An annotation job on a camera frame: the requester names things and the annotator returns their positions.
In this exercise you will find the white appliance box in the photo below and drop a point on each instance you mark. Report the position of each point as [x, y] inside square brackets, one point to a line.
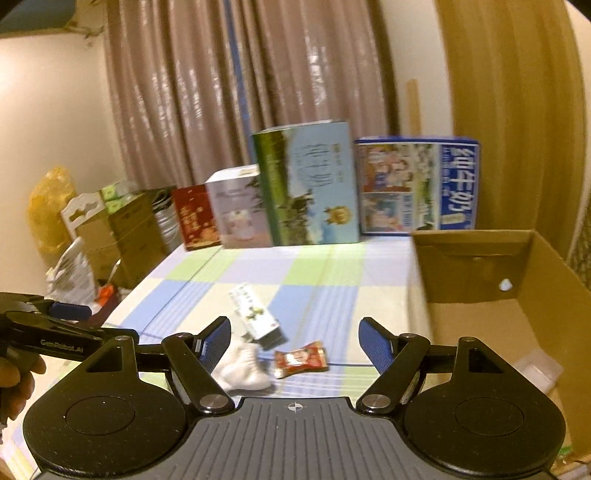
[238, 207]

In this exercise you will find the person's left hand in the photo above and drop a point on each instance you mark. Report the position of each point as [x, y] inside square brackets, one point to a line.
[17, 381]

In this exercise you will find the red gift box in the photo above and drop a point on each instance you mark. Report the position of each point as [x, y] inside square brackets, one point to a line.
[195, 217]

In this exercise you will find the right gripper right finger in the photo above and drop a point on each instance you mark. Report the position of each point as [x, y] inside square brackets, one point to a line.
[398, 360]

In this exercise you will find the blue cartoon milk carton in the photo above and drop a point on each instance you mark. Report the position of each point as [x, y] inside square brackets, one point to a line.
[409, 184]

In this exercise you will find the brown cardboard boxes stack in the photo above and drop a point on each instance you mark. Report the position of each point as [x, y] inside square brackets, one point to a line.
[123, 244]

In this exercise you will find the checkered bed sheet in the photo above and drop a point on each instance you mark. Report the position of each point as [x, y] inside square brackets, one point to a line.
[315, 292]

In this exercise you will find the red candy wrapper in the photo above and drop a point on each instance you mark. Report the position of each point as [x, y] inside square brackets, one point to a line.
[310, 358]

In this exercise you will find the black lighter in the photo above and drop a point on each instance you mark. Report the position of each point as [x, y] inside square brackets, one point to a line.
[271, 340]

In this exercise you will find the white crumpled plastic bag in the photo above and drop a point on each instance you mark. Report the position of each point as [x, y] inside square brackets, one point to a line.
[72, 280]

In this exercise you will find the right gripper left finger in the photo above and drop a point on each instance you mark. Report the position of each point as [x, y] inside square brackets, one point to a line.
[191, 359]

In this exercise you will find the yellow plastic bag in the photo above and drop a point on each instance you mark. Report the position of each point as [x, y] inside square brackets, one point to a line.
[46, 202]

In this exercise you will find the cardboard box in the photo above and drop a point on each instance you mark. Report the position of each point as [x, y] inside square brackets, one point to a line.
[514, 292]

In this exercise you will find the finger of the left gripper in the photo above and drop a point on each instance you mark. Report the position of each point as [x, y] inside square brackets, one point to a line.
[69, 311]

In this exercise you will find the white ointment box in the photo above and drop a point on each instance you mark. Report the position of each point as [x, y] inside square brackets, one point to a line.
[256, 318]

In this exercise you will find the white knitted sock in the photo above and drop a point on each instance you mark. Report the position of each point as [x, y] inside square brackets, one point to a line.
[240, 370]

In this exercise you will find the green blue milk carton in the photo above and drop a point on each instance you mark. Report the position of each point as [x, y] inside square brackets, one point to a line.
[307, 176]

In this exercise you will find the wooden stick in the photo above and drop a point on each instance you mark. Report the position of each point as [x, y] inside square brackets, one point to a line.
[414, 107]

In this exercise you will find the wooden wardrobe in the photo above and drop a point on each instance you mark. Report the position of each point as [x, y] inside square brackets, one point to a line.
[517, 88]

